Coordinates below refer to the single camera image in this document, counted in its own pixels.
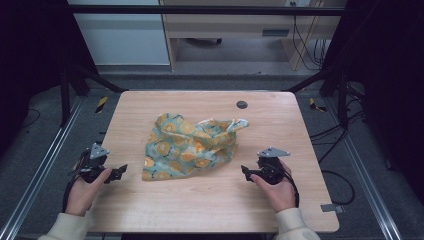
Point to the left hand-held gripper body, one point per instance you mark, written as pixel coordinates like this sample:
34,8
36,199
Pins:
94,159

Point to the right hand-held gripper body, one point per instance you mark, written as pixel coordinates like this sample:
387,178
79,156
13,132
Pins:
271,166

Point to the teal cloth with orange print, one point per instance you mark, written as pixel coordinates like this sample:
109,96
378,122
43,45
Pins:
186,148

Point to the person's right hand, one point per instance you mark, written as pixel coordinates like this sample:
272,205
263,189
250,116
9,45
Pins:
280,193

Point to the person's left hand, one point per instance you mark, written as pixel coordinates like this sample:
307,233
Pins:
81,195

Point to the yellow black striped tape piece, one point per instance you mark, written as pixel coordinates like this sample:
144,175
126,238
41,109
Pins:
315,105
101,104

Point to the dark round table grommet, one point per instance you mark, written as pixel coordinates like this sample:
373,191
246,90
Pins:
242,104

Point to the black curtain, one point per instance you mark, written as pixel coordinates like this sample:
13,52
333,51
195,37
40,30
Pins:
30,60
390,83

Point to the white cabinet panel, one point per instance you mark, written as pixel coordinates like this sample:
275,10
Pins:
123,36

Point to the aluminium floor rail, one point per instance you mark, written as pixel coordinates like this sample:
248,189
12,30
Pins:
40,166
366,180

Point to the grey metal bracket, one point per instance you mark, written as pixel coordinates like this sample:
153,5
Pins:
331,208

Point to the black metal frame stand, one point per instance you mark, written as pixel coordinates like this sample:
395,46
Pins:
71,86
333,83

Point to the black horizontal frame bar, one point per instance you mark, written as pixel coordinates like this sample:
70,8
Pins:
206,10

